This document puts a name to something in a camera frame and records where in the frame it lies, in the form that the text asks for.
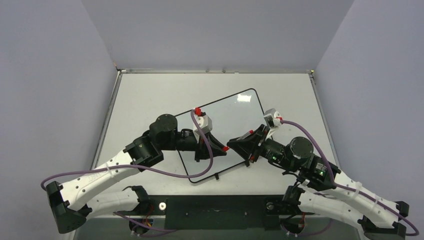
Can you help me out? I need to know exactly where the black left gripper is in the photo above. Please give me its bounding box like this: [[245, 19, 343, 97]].
[[160, 131, 227, 164]]

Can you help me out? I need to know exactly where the white marker pen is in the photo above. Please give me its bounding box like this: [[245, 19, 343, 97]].
[[236, 130, 254, 141]]

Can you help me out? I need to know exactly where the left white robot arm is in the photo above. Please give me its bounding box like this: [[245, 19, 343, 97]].
[[40, 109, 228, 234]]

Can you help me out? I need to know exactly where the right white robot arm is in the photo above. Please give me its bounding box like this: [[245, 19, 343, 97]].
[[227, 125, 409, 240]]

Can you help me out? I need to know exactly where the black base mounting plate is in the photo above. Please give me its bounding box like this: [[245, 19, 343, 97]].
[[127, 195, 302, 230]]

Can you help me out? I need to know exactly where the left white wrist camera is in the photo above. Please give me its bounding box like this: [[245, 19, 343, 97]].
[[194, 112, 213, 135]]

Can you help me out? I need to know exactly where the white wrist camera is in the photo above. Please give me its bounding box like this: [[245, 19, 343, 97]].
[[263, 108, 283, 129], [194, 112, 213, 135]]

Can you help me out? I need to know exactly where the white whiteboard with black frame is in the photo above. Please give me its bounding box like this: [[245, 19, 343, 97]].
[[188, 88, 266, 184]]

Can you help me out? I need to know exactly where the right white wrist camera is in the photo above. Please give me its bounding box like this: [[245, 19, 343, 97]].
[[263, 108, 283, 129]]

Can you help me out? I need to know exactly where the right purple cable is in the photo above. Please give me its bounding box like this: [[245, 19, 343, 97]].
[[279, 119, 420, 237]]

